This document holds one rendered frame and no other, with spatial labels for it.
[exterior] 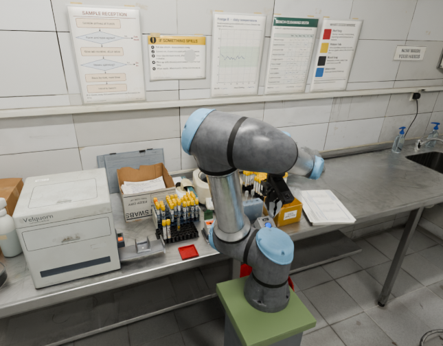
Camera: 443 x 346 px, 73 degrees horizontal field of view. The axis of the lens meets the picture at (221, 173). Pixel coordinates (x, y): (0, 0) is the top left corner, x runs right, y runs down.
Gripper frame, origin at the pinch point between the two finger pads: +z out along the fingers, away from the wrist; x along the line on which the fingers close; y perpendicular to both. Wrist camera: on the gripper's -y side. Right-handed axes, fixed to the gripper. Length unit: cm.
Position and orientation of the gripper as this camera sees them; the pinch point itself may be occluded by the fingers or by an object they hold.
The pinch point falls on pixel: (273, 216)
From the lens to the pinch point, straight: 126.6
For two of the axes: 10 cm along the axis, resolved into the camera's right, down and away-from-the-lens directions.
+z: -0.3, 9.0, 4.4
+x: -9.3, 1.4, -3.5
